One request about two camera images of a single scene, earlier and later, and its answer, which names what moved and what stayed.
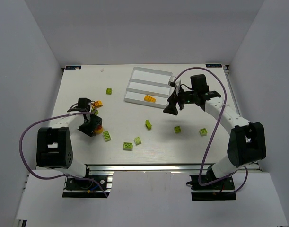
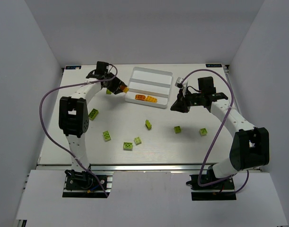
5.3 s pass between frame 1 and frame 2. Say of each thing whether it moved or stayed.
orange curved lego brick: moved
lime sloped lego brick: stayed
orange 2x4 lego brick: stayed
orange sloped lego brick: moved
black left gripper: moved
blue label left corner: stayed
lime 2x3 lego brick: stayed
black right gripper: moved
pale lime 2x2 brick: stayed
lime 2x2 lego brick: stayed
